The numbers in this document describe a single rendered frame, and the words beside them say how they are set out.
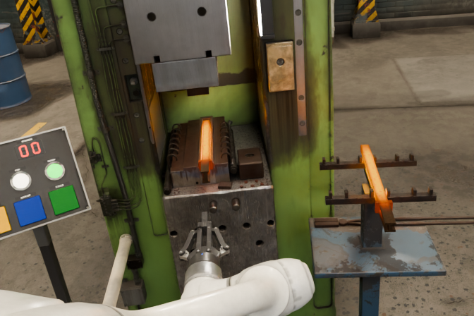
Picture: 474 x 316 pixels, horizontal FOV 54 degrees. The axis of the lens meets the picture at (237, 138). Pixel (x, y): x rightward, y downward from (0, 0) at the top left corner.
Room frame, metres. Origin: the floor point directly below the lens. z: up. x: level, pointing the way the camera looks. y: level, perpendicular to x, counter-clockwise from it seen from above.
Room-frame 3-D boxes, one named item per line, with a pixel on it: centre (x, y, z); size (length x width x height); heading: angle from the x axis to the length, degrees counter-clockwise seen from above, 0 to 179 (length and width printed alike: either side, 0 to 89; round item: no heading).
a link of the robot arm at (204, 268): (0.84, 0.11, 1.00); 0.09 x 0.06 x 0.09; 90
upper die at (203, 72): (1.63, 0.14, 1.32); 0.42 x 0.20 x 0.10; 1
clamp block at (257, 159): (1.48, -0.04, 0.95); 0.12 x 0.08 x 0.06; 1
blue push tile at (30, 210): (1.22, 0.65, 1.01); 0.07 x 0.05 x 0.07; 116
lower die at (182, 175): (1.63, 0.14, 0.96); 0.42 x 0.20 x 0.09; 1
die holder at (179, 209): (1.64, 0.09, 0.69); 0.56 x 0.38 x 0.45; 1
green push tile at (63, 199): (1.26, 0.56, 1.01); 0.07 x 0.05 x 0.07; 116
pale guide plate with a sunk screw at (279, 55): (1.55, -0.17, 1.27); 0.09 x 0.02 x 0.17; 91
